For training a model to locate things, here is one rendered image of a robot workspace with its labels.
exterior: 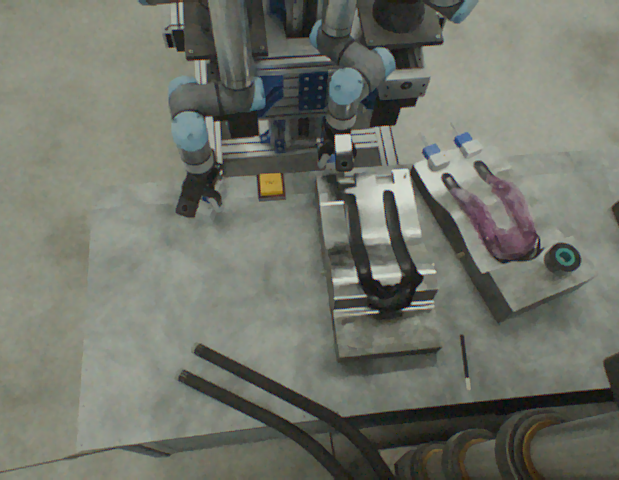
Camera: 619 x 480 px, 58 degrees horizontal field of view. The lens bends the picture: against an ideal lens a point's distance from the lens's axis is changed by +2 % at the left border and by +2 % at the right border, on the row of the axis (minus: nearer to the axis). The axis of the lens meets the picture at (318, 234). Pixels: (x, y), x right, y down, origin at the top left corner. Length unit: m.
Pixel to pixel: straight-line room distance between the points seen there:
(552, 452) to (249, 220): 1.10
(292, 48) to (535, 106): 1.65
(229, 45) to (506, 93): 2.05
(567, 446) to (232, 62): 0.96
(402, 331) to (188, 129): 0.71
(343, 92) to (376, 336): 0.60
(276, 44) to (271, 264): 0.66
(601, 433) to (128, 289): 1.21
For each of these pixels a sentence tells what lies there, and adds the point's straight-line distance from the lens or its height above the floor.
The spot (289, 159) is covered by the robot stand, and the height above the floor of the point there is 0.21.
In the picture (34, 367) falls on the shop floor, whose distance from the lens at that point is 2.44.
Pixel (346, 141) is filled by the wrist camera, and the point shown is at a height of 1.01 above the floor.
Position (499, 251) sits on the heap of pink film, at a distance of 1.53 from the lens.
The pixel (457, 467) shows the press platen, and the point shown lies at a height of 1.29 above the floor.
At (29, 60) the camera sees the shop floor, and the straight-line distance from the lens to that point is 3.19.
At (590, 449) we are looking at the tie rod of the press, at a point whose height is 1.68.
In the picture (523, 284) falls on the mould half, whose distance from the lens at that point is 1.50.
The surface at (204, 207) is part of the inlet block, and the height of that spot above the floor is 0.85.
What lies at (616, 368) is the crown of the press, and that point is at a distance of 0.45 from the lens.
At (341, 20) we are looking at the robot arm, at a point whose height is 1.25.
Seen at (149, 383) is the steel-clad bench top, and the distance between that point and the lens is 1.46.
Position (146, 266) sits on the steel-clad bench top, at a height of 0.80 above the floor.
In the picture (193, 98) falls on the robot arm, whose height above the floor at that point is 1.18.
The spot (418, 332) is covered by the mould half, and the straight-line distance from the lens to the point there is 1.43.
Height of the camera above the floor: 2.20
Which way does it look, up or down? 65 degrees down
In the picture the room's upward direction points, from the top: 8 degrees clockwise
